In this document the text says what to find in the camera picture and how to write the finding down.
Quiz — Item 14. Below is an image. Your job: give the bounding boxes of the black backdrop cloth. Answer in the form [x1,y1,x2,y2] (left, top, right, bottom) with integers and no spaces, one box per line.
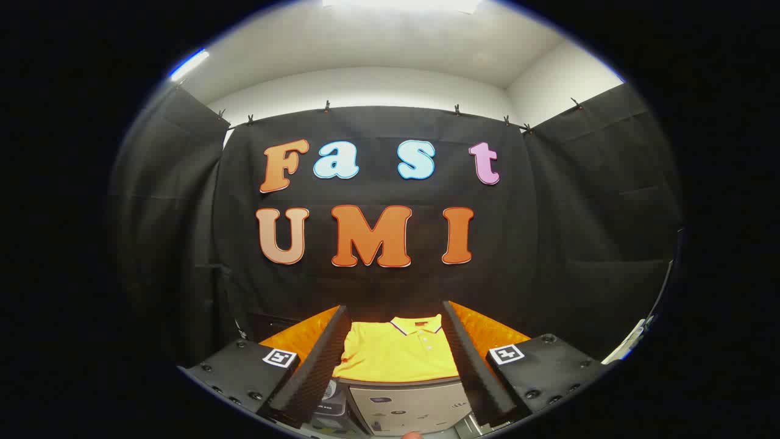
[110,82,683,366]

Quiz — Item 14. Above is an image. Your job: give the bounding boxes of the ceiling light strip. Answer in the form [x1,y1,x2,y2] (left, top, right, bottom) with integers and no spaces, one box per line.
[169,50,210,82]

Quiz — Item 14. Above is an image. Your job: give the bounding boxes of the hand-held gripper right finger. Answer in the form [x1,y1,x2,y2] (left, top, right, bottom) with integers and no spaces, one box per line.
[442,300,610,427]

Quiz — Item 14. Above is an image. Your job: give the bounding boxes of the ceiling light panel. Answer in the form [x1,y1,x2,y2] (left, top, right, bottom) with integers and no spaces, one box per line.
[322,0,483,14]

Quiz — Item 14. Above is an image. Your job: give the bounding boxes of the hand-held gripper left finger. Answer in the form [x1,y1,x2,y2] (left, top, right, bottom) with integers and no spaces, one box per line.
[183,305,353,430]

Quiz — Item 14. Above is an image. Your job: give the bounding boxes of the yellow polo shirt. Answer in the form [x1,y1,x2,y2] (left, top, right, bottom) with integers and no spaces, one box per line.
[332,314,461,384]

